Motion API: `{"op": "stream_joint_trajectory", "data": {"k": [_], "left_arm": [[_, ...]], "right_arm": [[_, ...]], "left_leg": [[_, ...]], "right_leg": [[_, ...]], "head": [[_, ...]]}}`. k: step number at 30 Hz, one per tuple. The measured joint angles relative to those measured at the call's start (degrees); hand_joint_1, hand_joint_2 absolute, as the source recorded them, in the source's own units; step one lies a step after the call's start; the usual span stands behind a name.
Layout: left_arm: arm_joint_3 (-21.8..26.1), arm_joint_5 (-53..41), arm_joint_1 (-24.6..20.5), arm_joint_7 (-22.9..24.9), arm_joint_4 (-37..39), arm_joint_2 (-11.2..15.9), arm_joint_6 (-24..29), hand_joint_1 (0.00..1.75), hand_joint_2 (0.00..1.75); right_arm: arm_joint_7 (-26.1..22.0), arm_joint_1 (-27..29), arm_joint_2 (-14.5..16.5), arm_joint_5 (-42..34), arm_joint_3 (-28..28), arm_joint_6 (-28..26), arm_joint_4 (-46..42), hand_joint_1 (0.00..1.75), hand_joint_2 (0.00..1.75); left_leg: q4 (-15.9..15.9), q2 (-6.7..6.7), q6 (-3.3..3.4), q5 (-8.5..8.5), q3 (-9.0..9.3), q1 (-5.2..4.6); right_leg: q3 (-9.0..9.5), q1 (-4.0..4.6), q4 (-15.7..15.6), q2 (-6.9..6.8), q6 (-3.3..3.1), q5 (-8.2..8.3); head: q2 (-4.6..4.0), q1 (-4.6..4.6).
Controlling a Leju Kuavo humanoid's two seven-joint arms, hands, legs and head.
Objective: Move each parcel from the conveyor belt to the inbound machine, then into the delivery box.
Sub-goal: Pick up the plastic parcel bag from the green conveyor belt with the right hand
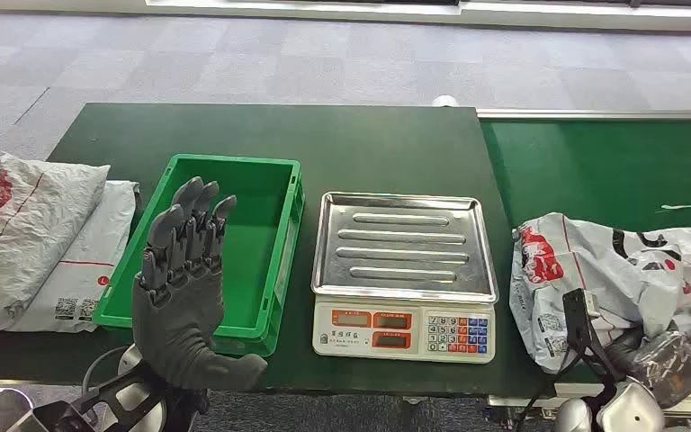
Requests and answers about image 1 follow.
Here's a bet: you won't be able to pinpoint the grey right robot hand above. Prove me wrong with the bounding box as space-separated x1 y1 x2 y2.
605 326 691 411

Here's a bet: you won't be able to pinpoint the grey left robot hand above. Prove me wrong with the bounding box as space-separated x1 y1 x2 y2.
132 175 268 392

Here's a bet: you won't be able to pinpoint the flat white parcel, QR codes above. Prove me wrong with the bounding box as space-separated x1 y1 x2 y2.
8 179 142 334

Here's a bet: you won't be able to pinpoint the bulky crumpled grey parcel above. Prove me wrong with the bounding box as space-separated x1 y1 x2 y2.
0 151 112 319

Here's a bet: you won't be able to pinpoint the green conveyor belt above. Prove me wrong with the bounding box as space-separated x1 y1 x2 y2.
479 118 691 386

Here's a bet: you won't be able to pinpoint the green plastic crate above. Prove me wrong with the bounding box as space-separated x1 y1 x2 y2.
93 153 306 357

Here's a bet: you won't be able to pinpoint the white scale with steel tray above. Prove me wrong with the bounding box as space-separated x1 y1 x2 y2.
310 191 500 365

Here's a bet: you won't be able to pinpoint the dark green table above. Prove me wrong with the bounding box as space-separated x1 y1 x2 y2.
0 102 555 400

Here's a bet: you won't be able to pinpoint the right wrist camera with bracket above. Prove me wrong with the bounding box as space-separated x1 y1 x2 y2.
561 288 616 384

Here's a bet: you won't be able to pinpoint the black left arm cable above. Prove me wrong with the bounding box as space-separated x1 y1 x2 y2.
82 346 130 390

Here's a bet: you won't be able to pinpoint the aluminium conveyor side rail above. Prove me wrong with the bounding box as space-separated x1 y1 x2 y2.
476 108 691 122

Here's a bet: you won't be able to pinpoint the white wall ledge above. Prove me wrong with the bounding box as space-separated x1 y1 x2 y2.
0 0 691 34

